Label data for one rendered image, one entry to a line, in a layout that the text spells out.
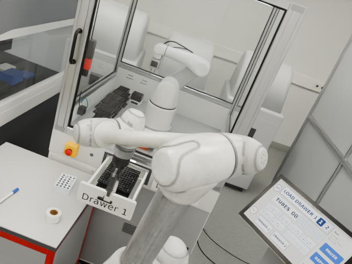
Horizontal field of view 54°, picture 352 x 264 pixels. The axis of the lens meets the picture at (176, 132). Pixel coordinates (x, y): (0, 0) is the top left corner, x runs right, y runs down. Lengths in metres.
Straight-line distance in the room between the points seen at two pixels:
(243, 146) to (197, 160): 0.17
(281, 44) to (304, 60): 3.54
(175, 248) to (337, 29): 4.38
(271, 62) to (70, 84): 1.04
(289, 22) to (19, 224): 1.51
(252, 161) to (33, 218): 1.15
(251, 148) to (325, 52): 4.43
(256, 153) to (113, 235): 1.55
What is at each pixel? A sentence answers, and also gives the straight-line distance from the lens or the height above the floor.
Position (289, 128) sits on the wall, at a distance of 5.55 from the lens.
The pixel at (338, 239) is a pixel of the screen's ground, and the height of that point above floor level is 1.15.
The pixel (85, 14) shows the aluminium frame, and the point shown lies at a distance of 1.84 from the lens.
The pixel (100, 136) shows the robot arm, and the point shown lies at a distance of 1.26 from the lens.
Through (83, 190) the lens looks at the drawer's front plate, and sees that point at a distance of 1.76.
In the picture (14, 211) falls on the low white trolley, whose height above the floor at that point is 0.76.
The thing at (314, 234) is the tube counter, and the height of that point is 1.11.
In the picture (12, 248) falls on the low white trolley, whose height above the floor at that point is 0.64.
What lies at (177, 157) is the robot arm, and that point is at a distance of 0.80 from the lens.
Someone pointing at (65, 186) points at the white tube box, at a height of 0.80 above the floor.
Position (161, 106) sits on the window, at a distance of 1.83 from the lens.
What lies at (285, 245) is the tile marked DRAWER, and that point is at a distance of 1.78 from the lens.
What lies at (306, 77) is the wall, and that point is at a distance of 5.27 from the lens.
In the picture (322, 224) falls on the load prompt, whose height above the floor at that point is 1.15.
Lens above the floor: 1.97
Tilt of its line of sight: 25 degrees down
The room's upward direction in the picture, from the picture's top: 20 degrees clockwise
